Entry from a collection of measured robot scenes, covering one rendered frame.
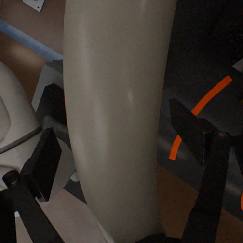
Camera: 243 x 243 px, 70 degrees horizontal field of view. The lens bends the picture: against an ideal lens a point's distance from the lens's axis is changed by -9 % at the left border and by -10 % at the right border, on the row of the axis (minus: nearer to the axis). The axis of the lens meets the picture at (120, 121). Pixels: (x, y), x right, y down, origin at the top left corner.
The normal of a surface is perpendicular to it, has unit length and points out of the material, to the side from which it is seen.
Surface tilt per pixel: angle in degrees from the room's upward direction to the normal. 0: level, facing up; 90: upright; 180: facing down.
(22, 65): 0
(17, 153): 56
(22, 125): 76
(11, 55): 0
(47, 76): 0
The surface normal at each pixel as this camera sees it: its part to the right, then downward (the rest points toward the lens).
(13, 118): 0.72, -0.07
